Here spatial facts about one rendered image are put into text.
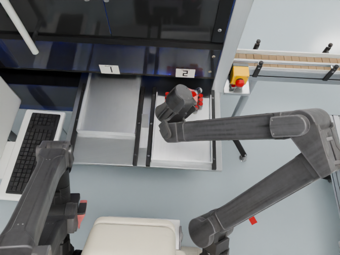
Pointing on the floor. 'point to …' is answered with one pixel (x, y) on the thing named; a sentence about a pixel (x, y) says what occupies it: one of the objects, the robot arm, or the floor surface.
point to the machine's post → (230, 43)
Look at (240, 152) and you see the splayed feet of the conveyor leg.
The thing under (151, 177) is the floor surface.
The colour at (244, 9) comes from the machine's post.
